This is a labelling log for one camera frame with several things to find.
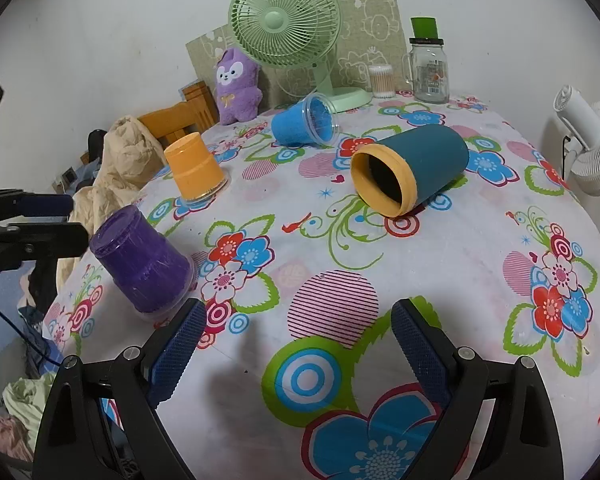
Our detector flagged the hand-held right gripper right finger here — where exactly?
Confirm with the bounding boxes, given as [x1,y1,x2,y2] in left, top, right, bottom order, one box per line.
[390,297,566,480]

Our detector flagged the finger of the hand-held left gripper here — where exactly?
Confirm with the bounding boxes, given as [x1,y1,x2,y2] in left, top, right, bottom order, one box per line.
[0,221,90,275]
[0,188,75,222]

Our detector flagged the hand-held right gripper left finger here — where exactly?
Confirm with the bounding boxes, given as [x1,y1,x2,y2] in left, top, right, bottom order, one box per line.
[32,297,208,480]

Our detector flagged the teal cup with yellow rim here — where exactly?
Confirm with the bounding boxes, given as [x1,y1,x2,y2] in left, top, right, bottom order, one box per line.
[350,124,470,218]

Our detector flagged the purple plastic cup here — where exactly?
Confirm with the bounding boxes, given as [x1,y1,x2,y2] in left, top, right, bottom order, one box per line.
[89,205,197,322]

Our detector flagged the orange plastic cup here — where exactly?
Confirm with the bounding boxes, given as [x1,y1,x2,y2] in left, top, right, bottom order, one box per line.
[163,132,231,203]

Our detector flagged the blue plastic cup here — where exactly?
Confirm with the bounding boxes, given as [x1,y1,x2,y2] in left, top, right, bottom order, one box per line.
[271,92,342,148]

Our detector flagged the floral tablecloth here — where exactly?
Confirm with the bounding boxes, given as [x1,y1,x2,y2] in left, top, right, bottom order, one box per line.
[42,87,600,480]

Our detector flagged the beige crumpled cloth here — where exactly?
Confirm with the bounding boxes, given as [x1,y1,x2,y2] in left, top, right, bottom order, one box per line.
[55,116,173,286]

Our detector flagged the light green cloth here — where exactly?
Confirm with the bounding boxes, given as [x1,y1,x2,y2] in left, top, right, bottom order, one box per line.
[2,371,57,436]

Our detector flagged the wooden chair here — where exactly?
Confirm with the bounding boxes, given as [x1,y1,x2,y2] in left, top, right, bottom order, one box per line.
[139,80,218,143]

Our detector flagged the purple plush toy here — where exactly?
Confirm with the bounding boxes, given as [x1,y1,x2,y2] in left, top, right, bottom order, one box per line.
[215,47,264,126]

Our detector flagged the white standing fan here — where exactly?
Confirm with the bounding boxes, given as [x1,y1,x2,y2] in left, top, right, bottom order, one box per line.
[552,85,600,197]

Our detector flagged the clear cotton swab container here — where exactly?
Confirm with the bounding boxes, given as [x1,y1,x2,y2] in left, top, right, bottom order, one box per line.
[368,64,396,99]

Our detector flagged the glass jar with green cap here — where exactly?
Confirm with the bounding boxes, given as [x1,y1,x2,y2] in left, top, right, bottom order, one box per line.
[407,16,451,105]

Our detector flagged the green desk fan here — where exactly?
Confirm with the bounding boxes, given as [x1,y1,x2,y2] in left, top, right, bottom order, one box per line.
[228,0,373,113]

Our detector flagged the wall socket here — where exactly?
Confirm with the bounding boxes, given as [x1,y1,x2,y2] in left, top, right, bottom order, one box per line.
[54,166,79,194]

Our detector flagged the black cable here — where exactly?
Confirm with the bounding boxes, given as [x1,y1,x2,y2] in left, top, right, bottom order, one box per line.
[0,299,63,367]

